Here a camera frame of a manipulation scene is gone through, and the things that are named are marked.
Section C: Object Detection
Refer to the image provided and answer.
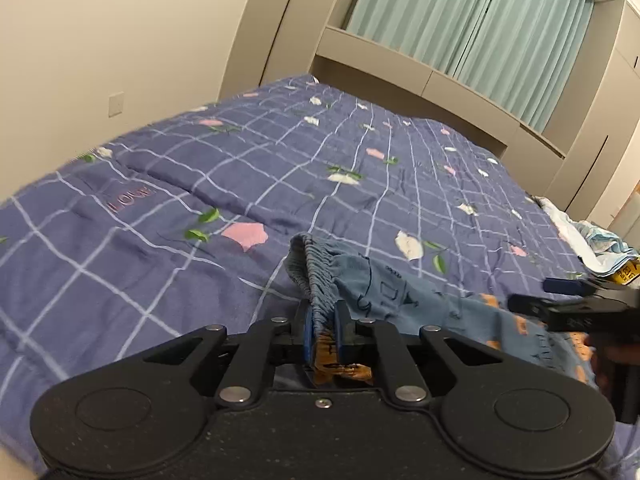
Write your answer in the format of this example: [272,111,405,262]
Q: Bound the blue orange patterned pants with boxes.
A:
[284,233,596,386]

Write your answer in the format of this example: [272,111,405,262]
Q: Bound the beige headboard cabinet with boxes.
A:
[220,0,639,226]

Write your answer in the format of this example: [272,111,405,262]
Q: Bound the light green curtain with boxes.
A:
[346,0,596,131]

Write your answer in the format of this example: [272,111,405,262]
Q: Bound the white blue crumpled cloth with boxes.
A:
[534,196,639,278]

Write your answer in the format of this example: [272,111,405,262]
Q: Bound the purple plaid floral quilt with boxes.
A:
[0,74,640,480]

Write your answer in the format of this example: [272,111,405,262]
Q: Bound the white wall switch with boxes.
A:
[107,91,125,118]

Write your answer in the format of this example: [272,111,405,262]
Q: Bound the yellow package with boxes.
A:
[610,259,640,286]

